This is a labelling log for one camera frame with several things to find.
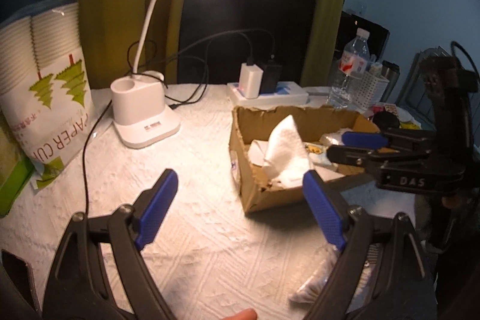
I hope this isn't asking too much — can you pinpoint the small printed packet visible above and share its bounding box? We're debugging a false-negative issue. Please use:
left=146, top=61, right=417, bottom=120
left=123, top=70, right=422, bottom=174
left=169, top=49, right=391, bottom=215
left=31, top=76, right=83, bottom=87
left=304, top=142, right=338, bottom=171

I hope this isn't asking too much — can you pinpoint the cotton swab bag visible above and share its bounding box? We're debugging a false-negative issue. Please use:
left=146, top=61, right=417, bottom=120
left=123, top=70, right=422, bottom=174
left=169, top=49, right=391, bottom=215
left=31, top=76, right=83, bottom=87
left=289, top=243, right=378, bottom=305

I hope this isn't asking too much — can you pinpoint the white tissue pack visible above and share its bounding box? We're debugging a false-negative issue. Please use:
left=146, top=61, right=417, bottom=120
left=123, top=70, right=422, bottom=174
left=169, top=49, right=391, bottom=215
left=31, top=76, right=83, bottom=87
left=247, top=115, right=314, bottom=189

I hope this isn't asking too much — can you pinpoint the brown cardboard box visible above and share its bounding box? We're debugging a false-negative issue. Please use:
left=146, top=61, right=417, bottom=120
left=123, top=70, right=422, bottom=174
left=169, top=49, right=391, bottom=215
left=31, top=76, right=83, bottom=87
left=229, top=106, right=379, bottom=214

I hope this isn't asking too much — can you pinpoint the fingertip at bottom edge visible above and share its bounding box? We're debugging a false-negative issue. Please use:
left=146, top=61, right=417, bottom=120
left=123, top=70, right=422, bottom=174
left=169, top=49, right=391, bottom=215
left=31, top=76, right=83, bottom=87
left=221, top=308, right=258, bottom=320

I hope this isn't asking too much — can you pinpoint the black round case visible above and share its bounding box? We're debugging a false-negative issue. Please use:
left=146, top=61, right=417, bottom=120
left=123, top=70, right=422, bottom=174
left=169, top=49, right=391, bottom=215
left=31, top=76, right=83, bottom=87
left=372, top=110, right=400, bottom=132

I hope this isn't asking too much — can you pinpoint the grey padded headboard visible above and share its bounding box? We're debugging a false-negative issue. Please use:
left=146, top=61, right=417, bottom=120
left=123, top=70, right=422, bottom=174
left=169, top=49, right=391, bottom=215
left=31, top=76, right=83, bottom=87
left=395, top=46, right=449, bottom=116

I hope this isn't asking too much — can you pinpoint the white plastic basket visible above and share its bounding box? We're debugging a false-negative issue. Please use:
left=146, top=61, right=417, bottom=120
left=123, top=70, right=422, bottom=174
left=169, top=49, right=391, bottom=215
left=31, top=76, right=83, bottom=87
left=354, top=71, right=389, bottom=110

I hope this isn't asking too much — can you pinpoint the steel thermos cup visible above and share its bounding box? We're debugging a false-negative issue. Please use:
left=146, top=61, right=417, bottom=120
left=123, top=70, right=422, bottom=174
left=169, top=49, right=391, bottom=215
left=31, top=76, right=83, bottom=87
left=382, top=60, right=400, bottom=101

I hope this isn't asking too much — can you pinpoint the clear water bottle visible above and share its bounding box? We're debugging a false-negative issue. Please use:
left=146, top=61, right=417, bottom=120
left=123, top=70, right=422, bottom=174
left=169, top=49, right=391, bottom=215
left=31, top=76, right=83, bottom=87
left=328, top=28, right=370, bottom=108

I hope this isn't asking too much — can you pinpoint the black monitor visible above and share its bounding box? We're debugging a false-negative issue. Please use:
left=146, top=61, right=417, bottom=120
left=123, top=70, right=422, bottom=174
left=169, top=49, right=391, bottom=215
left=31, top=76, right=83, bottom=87
left=335, top=10, right=392, bottom=63

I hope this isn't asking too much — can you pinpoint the white power strip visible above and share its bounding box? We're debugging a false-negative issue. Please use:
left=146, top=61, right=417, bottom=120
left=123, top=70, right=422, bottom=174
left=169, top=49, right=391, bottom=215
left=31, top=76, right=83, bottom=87
left=226, top=81, right=308, bottom=109

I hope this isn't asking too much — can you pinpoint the green paper cup pack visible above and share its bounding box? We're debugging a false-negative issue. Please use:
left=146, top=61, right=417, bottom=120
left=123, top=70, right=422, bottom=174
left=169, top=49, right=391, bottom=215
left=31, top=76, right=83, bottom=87
left=0, top=114, right=34, bottom=218

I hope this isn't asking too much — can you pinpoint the white textured tablecloth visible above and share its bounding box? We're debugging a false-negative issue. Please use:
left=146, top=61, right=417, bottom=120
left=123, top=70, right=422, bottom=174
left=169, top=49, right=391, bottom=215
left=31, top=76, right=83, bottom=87
left=0, top=83, right=425, bottom=320

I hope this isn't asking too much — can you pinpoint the black power adapter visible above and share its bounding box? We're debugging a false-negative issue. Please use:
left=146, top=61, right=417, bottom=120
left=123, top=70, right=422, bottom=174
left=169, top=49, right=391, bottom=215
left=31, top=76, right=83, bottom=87
left=259, top=61, right=282, bottom=95

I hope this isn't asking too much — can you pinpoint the white charger plug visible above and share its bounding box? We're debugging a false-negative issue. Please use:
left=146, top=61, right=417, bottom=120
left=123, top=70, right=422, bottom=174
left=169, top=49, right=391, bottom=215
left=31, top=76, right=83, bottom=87
left=238, top=63, right=264, bottom=99

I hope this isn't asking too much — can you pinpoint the white paper cup pack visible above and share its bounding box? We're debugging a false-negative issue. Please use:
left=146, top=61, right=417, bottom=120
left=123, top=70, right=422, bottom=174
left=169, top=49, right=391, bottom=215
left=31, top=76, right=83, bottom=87
left=1, top=1, right=95, bottom=189

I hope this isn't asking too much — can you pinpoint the white desk lamp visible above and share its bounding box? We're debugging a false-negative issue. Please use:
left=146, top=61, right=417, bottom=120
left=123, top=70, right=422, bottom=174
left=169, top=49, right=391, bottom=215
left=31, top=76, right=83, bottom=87
left=110, top=0, right=181, bottom=149

